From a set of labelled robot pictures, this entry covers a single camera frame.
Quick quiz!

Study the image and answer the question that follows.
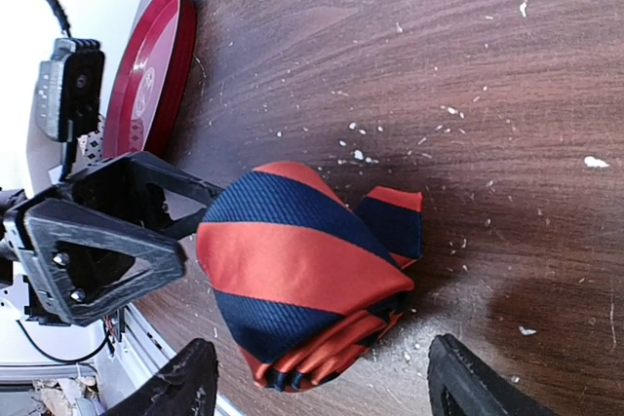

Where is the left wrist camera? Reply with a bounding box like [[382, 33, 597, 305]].
[[33, 38, 105, 142]]

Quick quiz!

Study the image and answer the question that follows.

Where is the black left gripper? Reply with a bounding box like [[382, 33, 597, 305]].
[[1, 151, 223, 326]]

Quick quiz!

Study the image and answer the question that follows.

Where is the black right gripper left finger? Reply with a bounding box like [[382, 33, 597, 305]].
[[104, 338, 218, 416]]

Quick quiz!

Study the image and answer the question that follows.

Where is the orange navy striped tie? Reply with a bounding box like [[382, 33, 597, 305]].
[[196, 162, 423, 392]]

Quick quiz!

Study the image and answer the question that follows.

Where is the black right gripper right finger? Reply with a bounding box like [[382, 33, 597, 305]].
[[427, 333, 554, 415]]

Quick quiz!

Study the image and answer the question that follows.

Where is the red round tray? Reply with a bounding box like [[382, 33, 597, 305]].
[[101, 0, 197, 158]]

